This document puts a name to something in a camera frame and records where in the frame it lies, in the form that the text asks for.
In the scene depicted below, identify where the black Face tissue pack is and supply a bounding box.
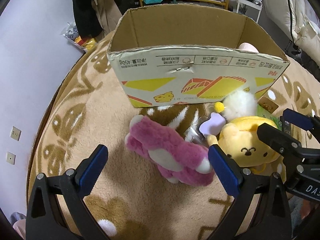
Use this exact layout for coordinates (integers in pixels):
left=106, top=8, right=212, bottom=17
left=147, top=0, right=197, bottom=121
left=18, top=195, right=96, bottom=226
left=279, top=116, right=291, bottom=136

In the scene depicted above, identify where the plastic bag with toys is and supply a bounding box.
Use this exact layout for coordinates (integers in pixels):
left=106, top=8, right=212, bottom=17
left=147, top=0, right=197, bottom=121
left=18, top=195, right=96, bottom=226
left=60, top=22, right=97, bottom=53

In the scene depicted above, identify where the purple item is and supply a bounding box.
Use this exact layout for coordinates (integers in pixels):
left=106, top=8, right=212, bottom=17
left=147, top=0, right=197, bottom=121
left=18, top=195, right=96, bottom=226
left=184, top=112, right=226, bottom=146

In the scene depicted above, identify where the white fluffy penguin plush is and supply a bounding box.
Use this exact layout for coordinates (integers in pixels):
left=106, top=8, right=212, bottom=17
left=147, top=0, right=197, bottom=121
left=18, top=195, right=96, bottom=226
left=213, top=90, right=258, bottom=122

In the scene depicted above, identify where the pink plush bear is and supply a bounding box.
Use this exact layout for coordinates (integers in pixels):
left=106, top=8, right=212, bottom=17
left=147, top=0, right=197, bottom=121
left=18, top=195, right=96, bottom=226
left=124, top=115, right=214, bottom=186

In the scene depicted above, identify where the pink swirl roll plush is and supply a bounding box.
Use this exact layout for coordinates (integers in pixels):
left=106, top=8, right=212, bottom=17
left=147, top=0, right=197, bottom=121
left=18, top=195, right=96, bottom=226
left=238, top=42, right=259, bottom=53

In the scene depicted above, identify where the beige trench coat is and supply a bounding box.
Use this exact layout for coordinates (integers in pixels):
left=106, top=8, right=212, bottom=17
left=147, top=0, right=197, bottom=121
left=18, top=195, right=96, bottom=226
left=92, top=0, right=122, bottom=39

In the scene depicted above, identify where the upper wall socket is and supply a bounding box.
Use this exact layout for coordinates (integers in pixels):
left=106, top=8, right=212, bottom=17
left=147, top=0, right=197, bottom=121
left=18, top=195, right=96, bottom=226
left=10, top=126, right=21, bottom=141

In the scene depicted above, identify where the white rolling cart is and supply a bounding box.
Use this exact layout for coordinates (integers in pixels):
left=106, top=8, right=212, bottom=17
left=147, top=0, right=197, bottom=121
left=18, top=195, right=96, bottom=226
left=236, top=0, right=263, bottom=23

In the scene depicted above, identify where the brown snack packet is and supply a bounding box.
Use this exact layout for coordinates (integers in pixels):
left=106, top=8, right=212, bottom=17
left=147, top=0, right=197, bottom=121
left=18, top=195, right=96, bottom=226
left=258, top=96, right=279, bottom=114

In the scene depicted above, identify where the lower wall socket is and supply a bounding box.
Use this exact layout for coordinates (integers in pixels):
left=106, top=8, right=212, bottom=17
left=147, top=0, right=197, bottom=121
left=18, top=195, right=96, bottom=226
left=6, top=152, right=16, bottom=165

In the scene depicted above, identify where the cream folded mattress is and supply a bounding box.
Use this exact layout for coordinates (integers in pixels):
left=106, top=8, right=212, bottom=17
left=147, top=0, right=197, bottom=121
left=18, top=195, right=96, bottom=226
left=264, top=0, right=319, bottom=64

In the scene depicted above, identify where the yellow plush dog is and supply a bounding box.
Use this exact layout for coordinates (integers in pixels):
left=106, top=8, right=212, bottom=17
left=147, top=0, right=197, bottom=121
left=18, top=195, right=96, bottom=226
left=207, top=116, right=280, bottom=174

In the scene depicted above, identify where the cardboard box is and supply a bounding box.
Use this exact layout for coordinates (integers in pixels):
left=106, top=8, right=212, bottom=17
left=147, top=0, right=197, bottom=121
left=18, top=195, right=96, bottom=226
left=107, top=3, right=290, bottom=108

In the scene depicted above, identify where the wall socket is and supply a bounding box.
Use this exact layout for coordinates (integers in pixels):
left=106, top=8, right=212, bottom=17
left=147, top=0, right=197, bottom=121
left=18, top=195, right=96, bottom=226
left=10, top=126, right=21, bottom=141
left=6, top=152, right=16, bottom=165

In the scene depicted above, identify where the black coat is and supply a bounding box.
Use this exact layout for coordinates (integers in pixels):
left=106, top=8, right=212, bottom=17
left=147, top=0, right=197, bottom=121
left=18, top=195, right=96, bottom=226
left=72, top=0, right=103, bottom=38

